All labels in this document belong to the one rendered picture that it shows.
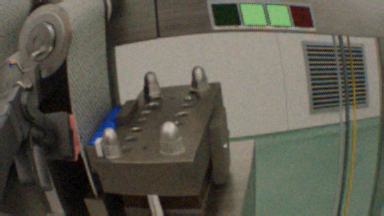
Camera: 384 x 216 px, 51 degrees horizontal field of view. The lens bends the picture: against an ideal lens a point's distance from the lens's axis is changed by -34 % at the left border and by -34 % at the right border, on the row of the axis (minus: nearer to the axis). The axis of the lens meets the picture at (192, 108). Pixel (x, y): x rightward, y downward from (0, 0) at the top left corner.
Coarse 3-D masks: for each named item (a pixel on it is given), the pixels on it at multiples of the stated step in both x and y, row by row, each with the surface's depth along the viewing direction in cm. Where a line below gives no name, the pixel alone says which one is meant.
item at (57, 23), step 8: (40, 16) 81; (48, 16) 81; (56, 16) 81; (32, 24) 82; (56, 24) 82; (56, 32) 82; (64, 32) 82; (24, 40) 83; (56, 40) 82; (24, 48) 84; (56, 48) 83; (24, 56) 84; (48, 56) 84; (56, 56) 83; (32, 64) 85; (40, 64) 84; (48, 64) 84
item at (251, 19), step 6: (246, 6) 109; (252, 6) 109; (258, 6) 109; (246, 12) 110; (252, 12) 109; (258, 12) 109; (246, 18) 110; (252, 18) 110; (258, 18) 110; (264, 18) 109; (246, 24) 111; (252, 24) 110; (258, 24) 110; (264, 24) 110
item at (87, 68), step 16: (80, 48) 91; (96, 48) 101; (80, 64) 91; (96, 64) 101; (80, 80) 91; (96, 80) 101; (80, 96) 91; (96, 96) 101; (80, 112) 90; (96, 112) 100; (80, 128) 90; (96, 128) 99; (80, 144) 89
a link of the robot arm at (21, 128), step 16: (0, 96) 55; (16, 96) 54; (0, 112) 50; (16, 112) 53; (0, 128) 48; (16, 128) 52; (0, 144) 46; (16, 144) 51; (0, 160) 45; (0, 176) 44; (0, 192) 42
